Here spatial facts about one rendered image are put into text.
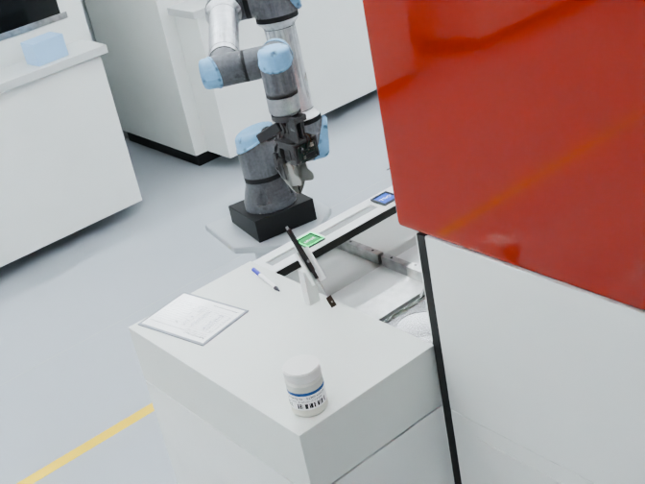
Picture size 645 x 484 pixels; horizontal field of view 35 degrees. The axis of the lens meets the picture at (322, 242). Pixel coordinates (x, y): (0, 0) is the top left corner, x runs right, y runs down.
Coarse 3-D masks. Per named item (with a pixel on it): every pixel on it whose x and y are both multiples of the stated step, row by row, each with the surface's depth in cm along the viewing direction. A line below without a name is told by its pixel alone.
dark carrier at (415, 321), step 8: (424, 304) 228; (408, 312) 226; (416, 312) 226; (424, 312) 225; (400, 320) 224; (408, 320) 224; (416, 320) 223; (424, 320) 222; (400, 328) 221; (408, 328) 221; (416, 328) 220; (424, 328) 219; (416, 336) 217; (424, 336) 217; (432, 344) 214
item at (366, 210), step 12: (360, 204) 265; (372, 204) 264; (336, 216) 261; (348, 216) 260; (360, 216) 260; (372, 216) 258; (324, 228) 257; (336, 228) 256; (348, 228) 254; (324, 240) 251; (276, 252) 250; (288, 252) 250; (264, 264) 245; (276, 264) 244; (288, 264) 243
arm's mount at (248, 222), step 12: (240, 204) 299; (300, 204) 290; (312, 204) 292; (240, 216) 294; (252, 216) 288; (264, 216) 286; (276, 216) 287; (288, 216) 289; (300, 216) 291; (312, 216) 293; (240, 228) 298; (252, 228) 288; (264, 228) 286; (276, 228) 288; (264, 240) 288
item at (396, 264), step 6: (384, 258) 261; (390, 258) 260; (396, 258) 259; (384, 264) 262; (390, 264) 260; (396, 264) 258; (402, 264) 256; (408, 264) 255; (396, 270) 259; (402, 270) 257
